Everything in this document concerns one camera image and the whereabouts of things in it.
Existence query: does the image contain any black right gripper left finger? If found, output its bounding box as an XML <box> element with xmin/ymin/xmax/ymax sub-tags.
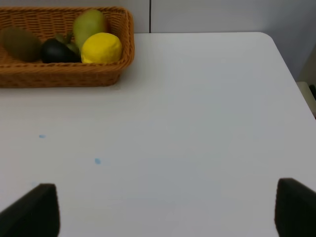
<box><xmin>0</xmin><ymin>184</ymin><xmax>60</xmax><ymax>237</ymax></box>

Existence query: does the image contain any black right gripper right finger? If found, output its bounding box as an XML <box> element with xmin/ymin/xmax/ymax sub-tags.
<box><xmin>274</xmin><ymin>178</ymin><xmax>316</xmax><ymax>237</ymax></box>

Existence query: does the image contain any dark mangosteen fruit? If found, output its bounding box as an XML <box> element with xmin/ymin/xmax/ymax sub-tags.
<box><xmin>40</xmin><ymin>32</ymin><xmax>81</xmax><ymax>64</ymax></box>

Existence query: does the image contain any brown kiwi fruit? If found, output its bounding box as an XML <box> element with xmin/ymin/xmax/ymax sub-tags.
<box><xmin>0</xmin><ymin>26</ymin><xmax>41</xmax><ymax>62</ymax></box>

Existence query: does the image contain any yellow soap box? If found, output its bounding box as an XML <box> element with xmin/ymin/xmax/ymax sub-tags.
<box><xmin>81</xmin><ymin>33</ymin><xmax>123</xmax><ymax>64</ymax></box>

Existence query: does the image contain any green red pear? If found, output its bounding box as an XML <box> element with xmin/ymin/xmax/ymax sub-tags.
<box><xmin>73</xmin><ymin>9</ymin><xmax>107</xmax><ymax>51</ymax></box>

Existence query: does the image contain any orange wicker basket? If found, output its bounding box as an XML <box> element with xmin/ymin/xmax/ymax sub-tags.
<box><xmin>0</xmin><ymin>6</ymin><xmax>135</xmax><ymax>88</ymax></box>

